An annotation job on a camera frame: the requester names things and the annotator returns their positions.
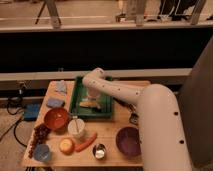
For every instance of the white cup with stick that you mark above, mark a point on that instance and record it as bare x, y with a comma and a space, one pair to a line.
76, 128

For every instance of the green plastic tray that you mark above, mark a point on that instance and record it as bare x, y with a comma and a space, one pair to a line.
80, 93

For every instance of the yellow apple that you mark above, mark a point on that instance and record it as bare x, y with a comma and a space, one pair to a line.
66, 146

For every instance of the dark red grape bunch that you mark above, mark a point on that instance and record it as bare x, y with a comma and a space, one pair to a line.
39, 137

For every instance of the blue plastic cup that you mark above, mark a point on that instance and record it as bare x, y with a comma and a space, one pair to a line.
42, 153

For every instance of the wooden folding table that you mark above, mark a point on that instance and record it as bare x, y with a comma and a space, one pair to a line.
106, 131

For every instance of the red bowl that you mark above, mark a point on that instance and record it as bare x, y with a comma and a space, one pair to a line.
56, 118

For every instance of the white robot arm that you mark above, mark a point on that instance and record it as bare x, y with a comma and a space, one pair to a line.
164, 146

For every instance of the orange carrot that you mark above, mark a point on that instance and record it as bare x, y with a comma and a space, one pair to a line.
80, 146

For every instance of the black handled brush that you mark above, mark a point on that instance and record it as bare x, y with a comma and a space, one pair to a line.
133, 119

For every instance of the light blue crumpled cloth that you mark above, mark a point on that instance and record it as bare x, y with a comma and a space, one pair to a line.
61, 87

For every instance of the small metal cup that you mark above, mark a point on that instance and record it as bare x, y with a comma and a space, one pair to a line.
99, 151

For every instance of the peeled yellow banana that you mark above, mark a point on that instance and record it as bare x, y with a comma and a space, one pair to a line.
90, 104

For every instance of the purple bowl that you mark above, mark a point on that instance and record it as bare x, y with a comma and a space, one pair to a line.
127, 141

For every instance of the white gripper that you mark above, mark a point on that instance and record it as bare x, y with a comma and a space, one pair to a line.
93, 96

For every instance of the blue power box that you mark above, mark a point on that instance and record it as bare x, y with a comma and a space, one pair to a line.
31, 112

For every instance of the blue sponge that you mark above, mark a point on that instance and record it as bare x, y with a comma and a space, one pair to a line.
54, 102

